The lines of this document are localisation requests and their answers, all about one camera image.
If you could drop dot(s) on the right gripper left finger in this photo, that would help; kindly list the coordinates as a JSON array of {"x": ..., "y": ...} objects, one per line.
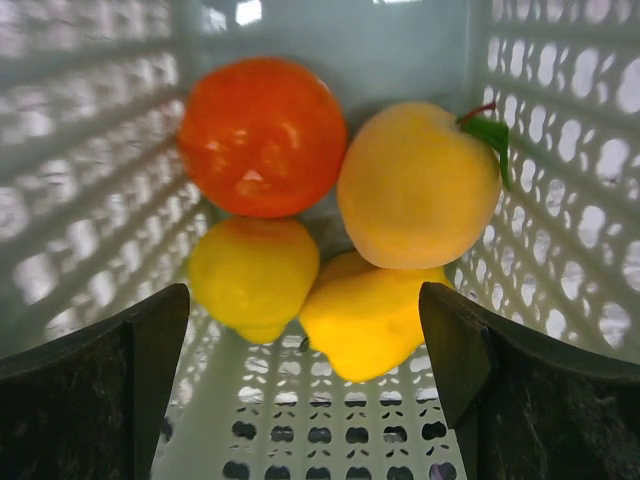
[{"x": 90, "y": 405}]

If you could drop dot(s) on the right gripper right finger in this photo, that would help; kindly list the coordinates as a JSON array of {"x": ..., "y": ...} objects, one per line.
[{"x": 524, "y": 405}]

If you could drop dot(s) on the orange fruit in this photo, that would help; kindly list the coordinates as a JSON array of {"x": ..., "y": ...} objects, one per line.
[{"x": 419, "y": 184}]

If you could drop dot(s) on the yellow lemon at basket bottom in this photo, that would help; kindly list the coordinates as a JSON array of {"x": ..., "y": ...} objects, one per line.
[{"x": 363, "y": 318}]

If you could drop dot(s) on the small yellow lemon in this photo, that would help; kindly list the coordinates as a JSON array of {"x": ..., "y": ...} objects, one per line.
[{"x": 253, "y": 275}]

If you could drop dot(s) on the orange tangerine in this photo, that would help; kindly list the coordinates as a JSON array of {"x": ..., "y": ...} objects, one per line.
[{"x": 263, "y": 137}]

